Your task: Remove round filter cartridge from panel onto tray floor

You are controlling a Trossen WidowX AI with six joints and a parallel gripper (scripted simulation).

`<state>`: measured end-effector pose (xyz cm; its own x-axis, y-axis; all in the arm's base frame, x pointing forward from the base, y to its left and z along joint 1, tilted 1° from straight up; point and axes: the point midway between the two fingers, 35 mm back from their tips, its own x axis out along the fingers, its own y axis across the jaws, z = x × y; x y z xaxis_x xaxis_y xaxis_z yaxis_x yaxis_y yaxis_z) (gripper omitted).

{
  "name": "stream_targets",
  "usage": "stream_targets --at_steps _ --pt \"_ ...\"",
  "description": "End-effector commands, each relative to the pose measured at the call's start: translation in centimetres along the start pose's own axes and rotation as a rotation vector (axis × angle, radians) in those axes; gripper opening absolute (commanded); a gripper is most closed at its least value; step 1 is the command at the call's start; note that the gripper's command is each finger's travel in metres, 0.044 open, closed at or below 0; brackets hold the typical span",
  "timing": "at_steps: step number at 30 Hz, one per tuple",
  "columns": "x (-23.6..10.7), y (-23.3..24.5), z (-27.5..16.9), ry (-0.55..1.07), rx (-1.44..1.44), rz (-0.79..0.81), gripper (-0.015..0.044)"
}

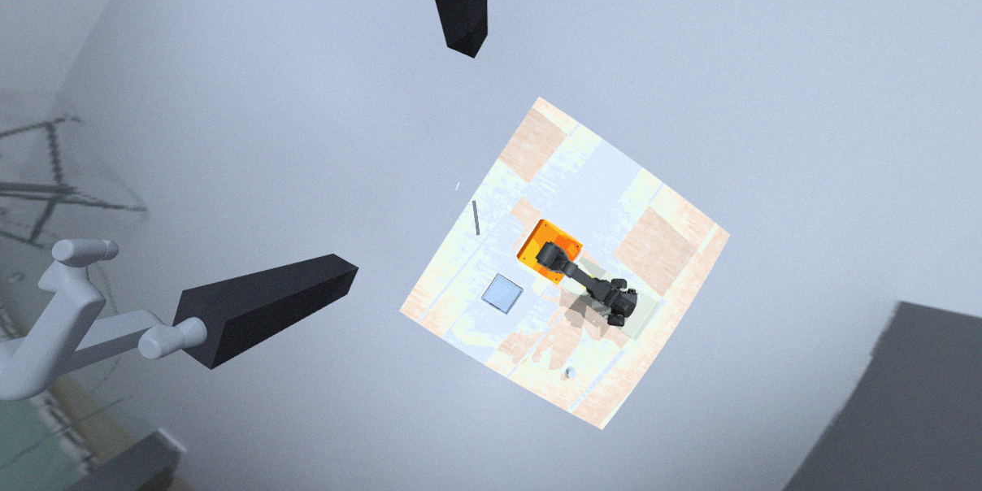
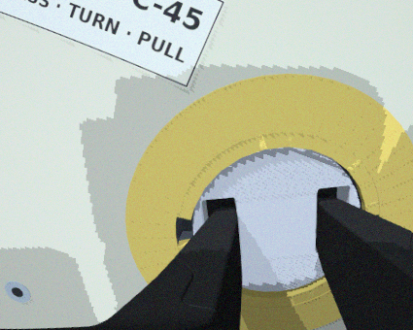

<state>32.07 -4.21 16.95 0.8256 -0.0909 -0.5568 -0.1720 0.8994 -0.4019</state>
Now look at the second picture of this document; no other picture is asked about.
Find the pale grey panel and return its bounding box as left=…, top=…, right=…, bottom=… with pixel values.
left=0, top=0, right=413, bottom=329

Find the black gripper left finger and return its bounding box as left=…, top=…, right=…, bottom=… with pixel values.
left=0, top=203, right=242, bottom=330

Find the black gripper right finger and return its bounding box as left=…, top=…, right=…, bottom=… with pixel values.
left=316, top=193, right=413, bottom=330

